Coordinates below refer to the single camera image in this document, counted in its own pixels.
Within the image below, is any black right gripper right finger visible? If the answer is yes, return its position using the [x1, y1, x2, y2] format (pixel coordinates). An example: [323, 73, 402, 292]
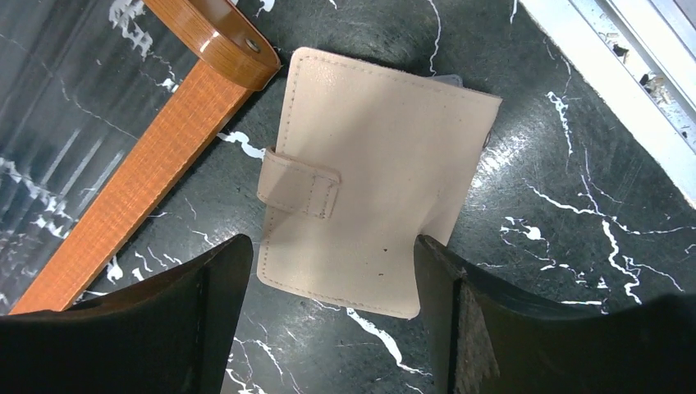
[414, 235, 695, 393]

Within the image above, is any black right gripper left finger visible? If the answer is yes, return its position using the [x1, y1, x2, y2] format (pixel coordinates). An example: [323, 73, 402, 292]
[1, 234, 254, 393]

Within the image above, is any beige leather card holder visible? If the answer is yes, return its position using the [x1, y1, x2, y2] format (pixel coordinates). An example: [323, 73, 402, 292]
[257, 47, 502, 318]

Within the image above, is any orange wooden shelf rack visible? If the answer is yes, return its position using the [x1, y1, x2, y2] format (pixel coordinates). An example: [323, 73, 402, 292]
[12, 0, 281, 314]

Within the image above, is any aluminium frame rail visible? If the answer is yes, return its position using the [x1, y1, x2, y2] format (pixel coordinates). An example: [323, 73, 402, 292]
[513, 0, 695, 206]

